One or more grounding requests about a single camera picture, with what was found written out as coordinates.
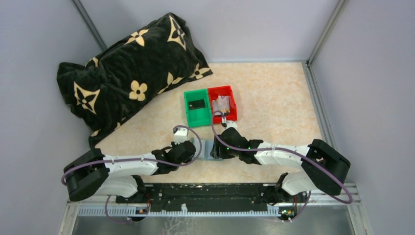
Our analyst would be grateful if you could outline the sage green card holder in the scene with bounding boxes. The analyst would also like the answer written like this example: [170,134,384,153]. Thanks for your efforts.
[190,138,223,161]

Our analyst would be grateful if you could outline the green plastic bin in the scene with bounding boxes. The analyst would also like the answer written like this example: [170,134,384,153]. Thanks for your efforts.
[184,89,212,128]

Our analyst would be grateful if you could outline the red plastic bin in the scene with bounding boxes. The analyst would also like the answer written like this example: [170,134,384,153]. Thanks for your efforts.
[207,85,238,124]

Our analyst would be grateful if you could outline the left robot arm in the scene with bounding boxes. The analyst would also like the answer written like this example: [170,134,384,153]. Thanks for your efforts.
[61,141,201,203]

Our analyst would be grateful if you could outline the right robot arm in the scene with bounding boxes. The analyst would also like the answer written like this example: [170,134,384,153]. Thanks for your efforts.
[213,127,351,202]

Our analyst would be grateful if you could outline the stack of cards in red bin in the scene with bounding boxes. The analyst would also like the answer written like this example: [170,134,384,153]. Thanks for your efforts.
[212,95,231,115]

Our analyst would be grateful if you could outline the black floral pillow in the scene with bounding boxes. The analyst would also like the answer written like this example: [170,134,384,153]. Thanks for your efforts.
[56,12,212,147]

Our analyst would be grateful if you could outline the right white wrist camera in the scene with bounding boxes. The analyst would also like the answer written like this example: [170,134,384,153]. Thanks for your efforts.
[221,120,238,129]

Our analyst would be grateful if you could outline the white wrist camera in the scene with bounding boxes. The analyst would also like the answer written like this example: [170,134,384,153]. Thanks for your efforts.
[221,120,238,129]
[173,127,188,144]

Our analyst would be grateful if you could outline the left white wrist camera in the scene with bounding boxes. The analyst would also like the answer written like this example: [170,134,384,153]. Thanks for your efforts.
[173,127,188,144]

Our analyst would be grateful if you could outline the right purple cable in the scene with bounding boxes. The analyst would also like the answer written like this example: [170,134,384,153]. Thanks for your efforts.
[211,111,353,223]

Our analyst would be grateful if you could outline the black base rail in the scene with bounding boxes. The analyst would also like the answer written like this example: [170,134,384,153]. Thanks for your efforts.
[115,183,307,212]

